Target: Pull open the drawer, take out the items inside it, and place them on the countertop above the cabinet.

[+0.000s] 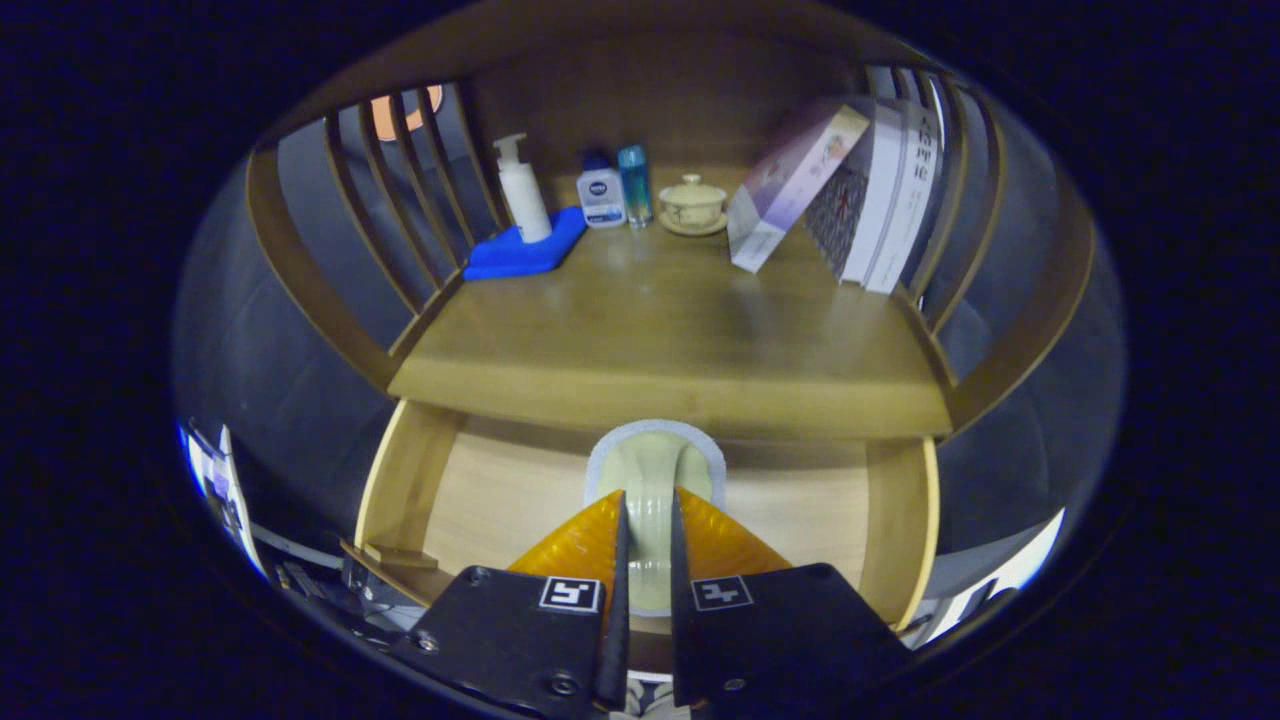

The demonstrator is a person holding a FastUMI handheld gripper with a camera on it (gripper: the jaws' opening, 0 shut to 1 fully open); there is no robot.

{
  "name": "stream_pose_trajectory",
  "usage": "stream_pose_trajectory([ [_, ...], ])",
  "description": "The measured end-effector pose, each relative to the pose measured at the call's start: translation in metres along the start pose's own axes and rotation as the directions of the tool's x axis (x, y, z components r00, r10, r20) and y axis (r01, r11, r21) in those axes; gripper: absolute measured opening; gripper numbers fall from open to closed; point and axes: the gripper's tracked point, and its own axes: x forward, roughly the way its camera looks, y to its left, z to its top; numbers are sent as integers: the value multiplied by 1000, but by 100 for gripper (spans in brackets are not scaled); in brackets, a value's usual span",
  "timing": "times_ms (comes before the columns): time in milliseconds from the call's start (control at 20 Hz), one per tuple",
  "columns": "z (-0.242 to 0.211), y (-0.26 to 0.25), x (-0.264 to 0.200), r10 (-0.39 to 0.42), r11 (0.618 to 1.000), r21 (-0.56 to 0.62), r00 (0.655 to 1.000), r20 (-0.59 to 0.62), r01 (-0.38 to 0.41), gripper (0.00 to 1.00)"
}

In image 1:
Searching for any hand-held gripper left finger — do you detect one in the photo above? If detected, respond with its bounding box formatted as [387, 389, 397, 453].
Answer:
[388, 488, 633, 720]

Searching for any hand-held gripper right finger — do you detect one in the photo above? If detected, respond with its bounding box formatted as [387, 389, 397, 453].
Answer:
[668, 487, 913, 716]

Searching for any brown wooden drawer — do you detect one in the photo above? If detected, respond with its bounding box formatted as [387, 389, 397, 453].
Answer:
[340, 398, 941, 676]

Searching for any wooden countertop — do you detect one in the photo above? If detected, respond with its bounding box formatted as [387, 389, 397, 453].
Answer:
[388, 215, 953, 439]

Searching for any brown wooden cabinet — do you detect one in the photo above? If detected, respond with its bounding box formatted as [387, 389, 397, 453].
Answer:
[245, 0, 1101, 441]

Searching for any black electronic device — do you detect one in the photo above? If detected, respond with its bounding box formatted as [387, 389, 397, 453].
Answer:
[275, 555, 421, 641]

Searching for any white appliance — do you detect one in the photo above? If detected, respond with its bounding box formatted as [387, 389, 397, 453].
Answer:
[920, 510, 1066, 646]

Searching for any blue cloth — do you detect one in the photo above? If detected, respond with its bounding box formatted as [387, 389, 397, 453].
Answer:
[462, 207, 588, 282]

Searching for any white blue framed panel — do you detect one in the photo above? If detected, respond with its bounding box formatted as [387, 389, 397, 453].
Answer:
[180, 423, 269, 579]

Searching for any beige lidded teacup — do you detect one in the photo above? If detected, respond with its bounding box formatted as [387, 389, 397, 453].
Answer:
[657, 174, 729, 238]

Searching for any white bottle with blue cap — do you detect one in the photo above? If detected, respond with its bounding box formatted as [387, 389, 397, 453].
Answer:
[576, 150, 628, 229]

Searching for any white pump bottle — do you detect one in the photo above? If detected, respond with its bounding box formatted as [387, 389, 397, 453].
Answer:
[492, 133, 553, 244]

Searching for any teal slim bottle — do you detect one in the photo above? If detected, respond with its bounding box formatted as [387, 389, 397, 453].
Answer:
[617, 145, 654, 227]

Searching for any purple and white book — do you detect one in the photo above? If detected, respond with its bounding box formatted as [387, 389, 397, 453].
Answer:
[727, 103, 872, 274]

